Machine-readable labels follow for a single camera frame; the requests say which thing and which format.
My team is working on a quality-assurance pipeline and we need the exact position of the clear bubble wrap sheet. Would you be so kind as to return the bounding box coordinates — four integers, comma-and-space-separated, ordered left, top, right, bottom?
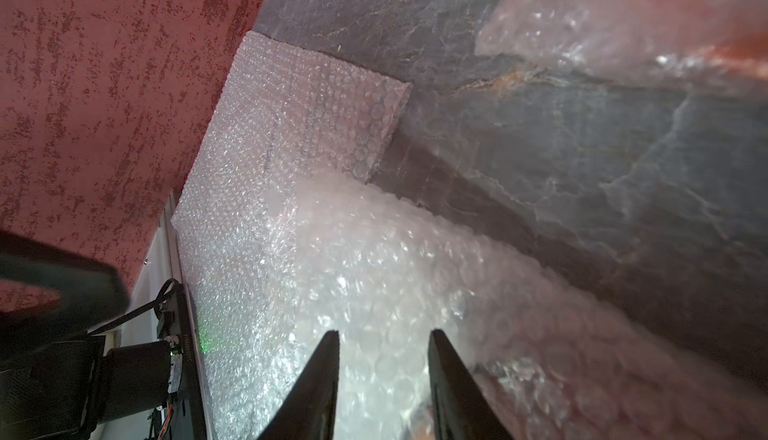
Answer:
172, 32, 411, 439

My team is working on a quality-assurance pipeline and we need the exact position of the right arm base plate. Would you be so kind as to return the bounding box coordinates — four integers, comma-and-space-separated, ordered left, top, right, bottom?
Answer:
153, 279, 213, 439

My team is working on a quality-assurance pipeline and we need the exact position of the bubble wrapped orange plate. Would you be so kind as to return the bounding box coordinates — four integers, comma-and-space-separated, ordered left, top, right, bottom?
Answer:
475, 0, 767, 98

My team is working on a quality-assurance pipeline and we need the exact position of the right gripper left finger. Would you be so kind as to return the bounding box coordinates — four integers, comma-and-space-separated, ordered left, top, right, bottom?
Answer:
258, 330, 340, 440

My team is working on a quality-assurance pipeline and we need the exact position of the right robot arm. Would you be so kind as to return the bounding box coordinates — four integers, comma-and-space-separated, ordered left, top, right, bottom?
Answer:
1, 330, 511, 439

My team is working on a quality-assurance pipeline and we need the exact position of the bubble pink plate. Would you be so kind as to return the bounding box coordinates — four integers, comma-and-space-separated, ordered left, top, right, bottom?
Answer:
280, 171, 767, 439

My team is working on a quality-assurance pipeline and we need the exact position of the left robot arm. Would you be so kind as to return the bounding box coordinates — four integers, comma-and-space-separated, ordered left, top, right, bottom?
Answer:
1, 231, 130, 363

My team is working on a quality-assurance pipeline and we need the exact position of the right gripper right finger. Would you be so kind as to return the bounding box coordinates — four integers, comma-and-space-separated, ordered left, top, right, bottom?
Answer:
428, 329, 513, 440

